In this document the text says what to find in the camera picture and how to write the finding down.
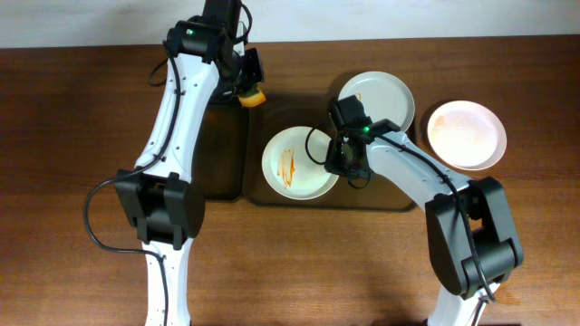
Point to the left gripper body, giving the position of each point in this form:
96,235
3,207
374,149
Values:
247,86

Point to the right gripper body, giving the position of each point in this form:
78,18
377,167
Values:
343,159

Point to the green and orange sponge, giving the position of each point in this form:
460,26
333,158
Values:
252,98

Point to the white plate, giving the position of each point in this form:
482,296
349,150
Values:
288,163
383,96
466,135

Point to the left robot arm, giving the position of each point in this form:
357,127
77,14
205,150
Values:
159,196

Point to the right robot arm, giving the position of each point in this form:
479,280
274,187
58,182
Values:
472,238

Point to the brown large serving tray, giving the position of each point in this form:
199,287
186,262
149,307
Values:
282,111

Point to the black small tray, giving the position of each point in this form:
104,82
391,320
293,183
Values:
220,152

